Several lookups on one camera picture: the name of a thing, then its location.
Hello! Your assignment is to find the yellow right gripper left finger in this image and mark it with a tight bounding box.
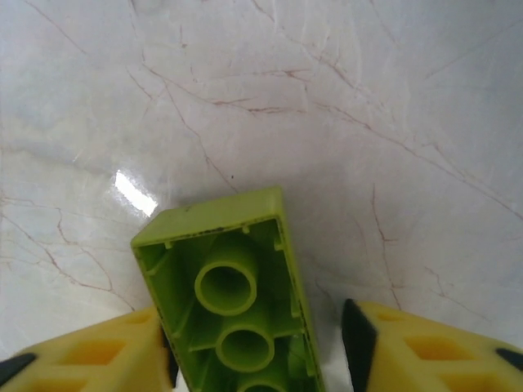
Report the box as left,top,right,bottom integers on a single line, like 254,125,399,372
0,305,180,392

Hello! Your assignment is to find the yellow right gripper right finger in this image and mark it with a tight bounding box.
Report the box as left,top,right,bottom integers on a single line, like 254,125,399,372
342,297,523,392

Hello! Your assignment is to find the long lime green lego brick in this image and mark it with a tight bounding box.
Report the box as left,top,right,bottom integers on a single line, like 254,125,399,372
129,185,327,392

